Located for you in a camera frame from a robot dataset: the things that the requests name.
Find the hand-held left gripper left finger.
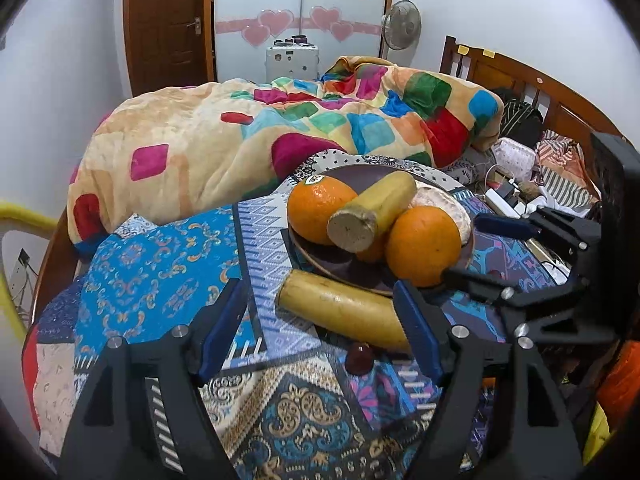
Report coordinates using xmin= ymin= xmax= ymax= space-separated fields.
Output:
xmin=60 ymin=277 xmax=251 ymax=480

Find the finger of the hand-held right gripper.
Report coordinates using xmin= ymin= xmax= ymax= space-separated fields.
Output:
xmin=442 ymin=267 xmax=591 ymax=326
xmin=475 ymin=207 xmax=601 ymax=263

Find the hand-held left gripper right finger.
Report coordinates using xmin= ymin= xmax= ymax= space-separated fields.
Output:
xmin=392 ymin=280 xmax=586 ymax=480

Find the peeled pomelo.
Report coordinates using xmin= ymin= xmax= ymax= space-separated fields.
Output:
xmin=410 ymin=187 xmax=473 ymax=246

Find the medium orange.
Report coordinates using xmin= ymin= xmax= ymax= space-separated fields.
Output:
xmin=385 ymin=206 xmax=462 ymax=288

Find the banana piece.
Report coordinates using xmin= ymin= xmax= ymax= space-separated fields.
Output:
xmin=327 ymin=171 xmax=417 ymax=254
xmin=276 ymin=269 xmax=413 ymax=353

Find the small tangerine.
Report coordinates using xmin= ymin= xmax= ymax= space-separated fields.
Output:
xmin=356 ymin=232 xmax=393 ymax=263

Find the purple round plate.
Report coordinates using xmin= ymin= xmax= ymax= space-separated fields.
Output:
xmin=287 ymin=164 xmax=475 ymax=297

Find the large orange with sticker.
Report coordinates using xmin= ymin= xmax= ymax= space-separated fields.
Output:
xmin=287 ymin=175 xmax=359 ymax=246

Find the white power strip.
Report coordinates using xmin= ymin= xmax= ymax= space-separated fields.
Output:
xmin=487 ymin=190 xmax=526 ymax=217

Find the small red fruit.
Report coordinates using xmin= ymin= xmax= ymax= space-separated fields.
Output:
xmin=346 ymin=342 xmax=375 ymax=375

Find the pink pouch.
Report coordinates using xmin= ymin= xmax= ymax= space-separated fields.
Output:
xmin=492 ymin=137 xmax=538 ymax=181

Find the striped cloth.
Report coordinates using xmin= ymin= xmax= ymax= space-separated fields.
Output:
xmin=537 ymin=130 xmax=601 ymax=201

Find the blue patterned cloth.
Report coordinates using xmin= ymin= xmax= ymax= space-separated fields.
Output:
xmin=22 ymin=155 xmax=576 ymax=480

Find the black backpack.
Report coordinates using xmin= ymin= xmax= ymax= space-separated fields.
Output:
xmin=500 ymin=100 xmax=544 ymax=141

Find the wooden bed headboard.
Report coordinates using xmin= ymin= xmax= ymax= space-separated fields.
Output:
xmin=440 ymin=35 xmax=626 ymax=161

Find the colourful patchwork blanket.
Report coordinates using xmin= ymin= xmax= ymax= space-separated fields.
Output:
xmin=67 ymin=57 xmax=506 ymax=256

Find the standing electric fan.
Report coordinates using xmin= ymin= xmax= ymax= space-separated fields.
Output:
xmin=381 ymin=0 xmax=422 ymax=61

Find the yellow foam tube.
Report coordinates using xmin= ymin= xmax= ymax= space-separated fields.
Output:
xmin=0 ymin=200 xmax=57 ymax=341

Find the white boxy appliance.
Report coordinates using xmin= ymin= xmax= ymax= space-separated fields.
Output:
xmin=265 ymin=35 xmax=321 ymax=81

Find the brown wooden door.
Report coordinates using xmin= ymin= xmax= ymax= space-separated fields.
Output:
xmin=122 ymin=0 xmax=216 ymax=97

